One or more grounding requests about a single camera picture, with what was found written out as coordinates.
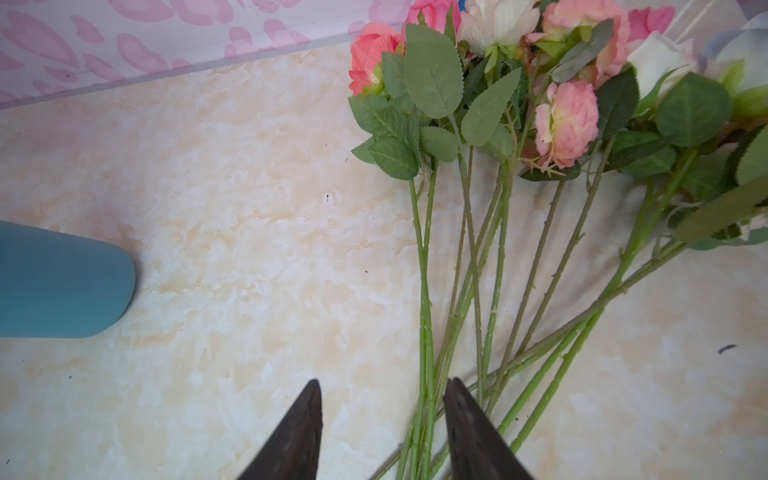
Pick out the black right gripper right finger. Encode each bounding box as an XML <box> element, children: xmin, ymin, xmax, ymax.
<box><xmin>443</xmin><ymin>378</ymin><xmax>533</xmax><ymax>480</ymax></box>

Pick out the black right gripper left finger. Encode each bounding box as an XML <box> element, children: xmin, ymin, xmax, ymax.
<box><xmin>238</xmin><ymin>379</ymin><xmax>323</xmax><ymax>480</ymax></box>

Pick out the teal ceramic vase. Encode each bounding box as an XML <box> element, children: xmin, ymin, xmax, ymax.
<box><xmin>1</xmin><ymin>221</ymin><xmax>137</xmax><ymax>339</ymax></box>

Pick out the bunch of artificial flowers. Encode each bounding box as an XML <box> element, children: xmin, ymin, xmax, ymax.
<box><xmin>348</xmin><ymin>1</ymin><xmax>767</xmax><ymax>479</ymax></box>

